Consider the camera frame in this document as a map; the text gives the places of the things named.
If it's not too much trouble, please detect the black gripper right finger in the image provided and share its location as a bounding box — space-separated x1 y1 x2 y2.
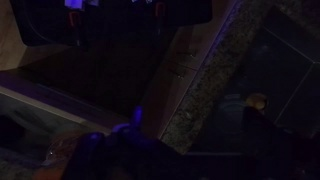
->
242 107 320 180

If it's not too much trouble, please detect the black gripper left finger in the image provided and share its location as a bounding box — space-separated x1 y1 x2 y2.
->
63 131 141 180

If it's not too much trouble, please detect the orange snack bag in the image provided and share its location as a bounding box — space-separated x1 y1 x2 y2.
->
32 131 85 180

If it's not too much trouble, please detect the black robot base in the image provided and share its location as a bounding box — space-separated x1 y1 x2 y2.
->
8 0 212 46

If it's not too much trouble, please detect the white wooden drawer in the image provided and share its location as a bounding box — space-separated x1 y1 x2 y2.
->
0 71 129 134

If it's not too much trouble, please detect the granite countertop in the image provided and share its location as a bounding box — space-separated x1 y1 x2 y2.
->
161 0 320 154

